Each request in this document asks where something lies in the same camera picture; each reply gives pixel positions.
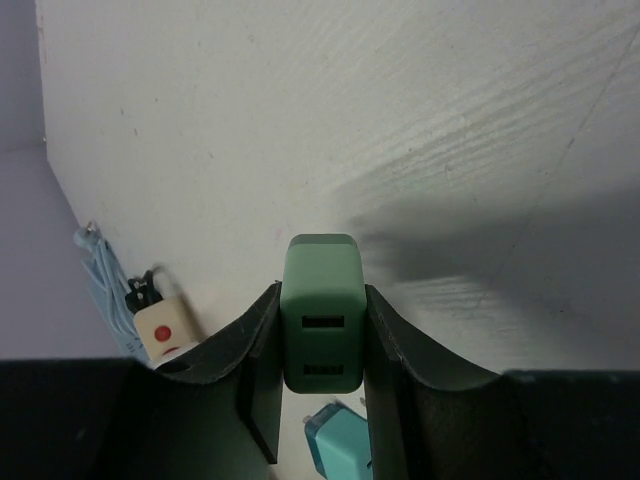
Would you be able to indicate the beige power strip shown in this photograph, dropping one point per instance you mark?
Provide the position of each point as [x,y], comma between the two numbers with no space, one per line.
[166,326]

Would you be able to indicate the light blue power strip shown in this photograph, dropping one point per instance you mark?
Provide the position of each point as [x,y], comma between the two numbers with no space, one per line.
[107,289]

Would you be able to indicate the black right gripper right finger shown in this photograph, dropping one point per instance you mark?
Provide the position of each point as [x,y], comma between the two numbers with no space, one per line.
[435,415]

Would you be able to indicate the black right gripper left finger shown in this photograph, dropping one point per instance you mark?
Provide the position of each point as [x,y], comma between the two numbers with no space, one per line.
[210,413]

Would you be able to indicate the green plug adapter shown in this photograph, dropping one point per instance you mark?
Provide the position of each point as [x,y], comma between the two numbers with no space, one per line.
[322,309]

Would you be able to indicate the teal plug adapter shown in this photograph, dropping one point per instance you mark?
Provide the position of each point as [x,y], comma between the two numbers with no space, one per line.
[339,443]

